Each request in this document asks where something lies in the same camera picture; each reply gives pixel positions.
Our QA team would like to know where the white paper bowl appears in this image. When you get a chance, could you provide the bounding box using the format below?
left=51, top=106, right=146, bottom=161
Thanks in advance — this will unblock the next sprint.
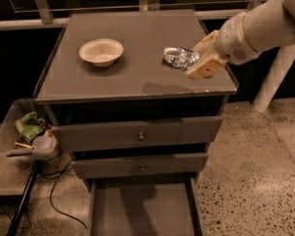
left=79, top=38, right=124, bottom=67

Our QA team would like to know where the brass top drawer knob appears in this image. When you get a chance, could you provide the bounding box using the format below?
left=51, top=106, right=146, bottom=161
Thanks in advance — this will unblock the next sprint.
left=138, top=132, right=146, bottom=141

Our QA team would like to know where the grey drawer cabinet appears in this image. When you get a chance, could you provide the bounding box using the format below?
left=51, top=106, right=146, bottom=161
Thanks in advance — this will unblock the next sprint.
left=32, top=9, right=239, bottom=192

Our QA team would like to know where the green snack bag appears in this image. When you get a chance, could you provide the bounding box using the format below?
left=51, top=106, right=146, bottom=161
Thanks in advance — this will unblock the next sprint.
left=14, top=111, right=43, bottom=142

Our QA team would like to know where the white diagonal pole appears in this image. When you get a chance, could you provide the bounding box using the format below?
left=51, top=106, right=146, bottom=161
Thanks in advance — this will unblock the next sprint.
left=252, top=44, right=295, bottom=113

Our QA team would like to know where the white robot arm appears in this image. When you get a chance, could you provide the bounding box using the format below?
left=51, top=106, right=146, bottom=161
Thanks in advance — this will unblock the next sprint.
left=186, top=0, right=295, bottom=80

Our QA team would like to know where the grey middle drawer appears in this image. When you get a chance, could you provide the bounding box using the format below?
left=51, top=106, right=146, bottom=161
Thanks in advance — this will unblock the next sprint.
left=72, top=152, right=208, bottom=179

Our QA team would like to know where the brass middle drawer knob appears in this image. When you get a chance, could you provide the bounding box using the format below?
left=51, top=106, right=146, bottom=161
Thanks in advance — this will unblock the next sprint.
left=140, top=165, right=147, bottom=172

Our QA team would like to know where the grey open bottom drawer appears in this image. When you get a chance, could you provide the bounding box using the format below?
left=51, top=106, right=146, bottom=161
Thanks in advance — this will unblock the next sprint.
left=86, top=173, right=205, bottom=236

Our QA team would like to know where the black metal stand leg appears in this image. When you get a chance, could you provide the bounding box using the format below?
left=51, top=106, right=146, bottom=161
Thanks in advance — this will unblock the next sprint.
left=6, top=161, right=41, bottom=236

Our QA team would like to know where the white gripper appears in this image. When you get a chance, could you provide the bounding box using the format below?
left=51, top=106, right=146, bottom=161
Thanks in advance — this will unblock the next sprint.
left=185, top=12, right=260, bottom=80

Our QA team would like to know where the brass drawer knob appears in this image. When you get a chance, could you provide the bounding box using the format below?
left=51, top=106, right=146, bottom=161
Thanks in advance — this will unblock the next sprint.
left=140, top=165, right=147, bottom=172
left=138, top=132, right=146, bottom=141

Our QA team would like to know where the grey top drawer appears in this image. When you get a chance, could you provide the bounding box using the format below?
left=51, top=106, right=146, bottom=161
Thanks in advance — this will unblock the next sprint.
left=52, top=116, right=222, bottom=152

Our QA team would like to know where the black cable on floor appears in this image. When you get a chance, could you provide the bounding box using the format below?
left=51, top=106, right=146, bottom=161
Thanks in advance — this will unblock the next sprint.
left=34, top=149, right=88, bottom=229

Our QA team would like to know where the clear plastic cup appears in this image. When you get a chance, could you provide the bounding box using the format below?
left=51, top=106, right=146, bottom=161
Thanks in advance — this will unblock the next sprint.
left=32, top=136, right=52, bottom=149

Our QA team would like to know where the clear plastic bin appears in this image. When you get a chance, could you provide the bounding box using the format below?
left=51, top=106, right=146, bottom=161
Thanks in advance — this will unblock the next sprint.
left=0, top=98, right=60, bottom=164

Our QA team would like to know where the metal window railing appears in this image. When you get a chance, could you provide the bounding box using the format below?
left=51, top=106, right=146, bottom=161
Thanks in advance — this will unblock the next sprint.
left=0, top=0, right=286, bottom=31

